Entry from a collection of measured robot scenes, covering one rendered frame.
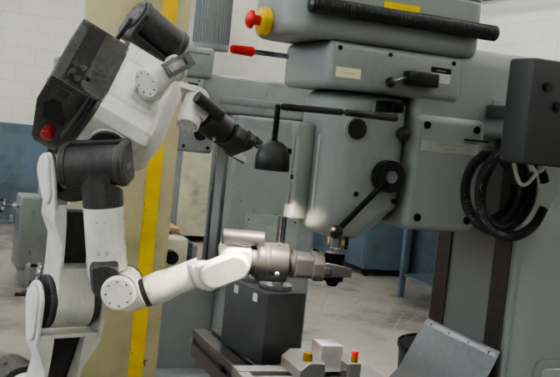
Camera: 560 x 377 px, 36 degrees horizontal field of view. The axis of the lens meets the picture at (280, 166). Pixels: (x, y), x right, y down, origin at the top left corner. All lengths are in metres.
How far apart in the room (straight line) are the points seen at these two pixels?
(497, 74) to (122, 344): 2.18
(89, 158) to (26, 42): 8.93
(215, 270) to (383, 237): 7.49
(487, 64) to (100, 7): 1.92
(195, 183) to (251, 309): 8.08
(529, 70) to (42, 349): 1.41
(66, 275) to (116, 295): 0.42
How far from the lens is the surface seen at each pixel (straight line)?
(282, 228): 2.30
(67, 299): 2.35
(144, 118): 2.03
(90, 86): 2.01
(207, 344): 2.47
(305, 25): 1.80
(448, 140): 1.97
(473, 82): 2.01
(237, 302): 2.39
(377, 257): 9.36
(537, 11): 8.39
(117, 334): 3.70
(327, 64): 1.82
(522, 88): 1.79
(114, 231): 1.94
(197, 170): 10.37
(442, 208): 1.97
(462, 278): 2.22
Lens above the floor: 1.55
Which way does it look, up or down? 3 degrees down
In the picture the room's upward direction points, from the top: 6 degrees clockwise
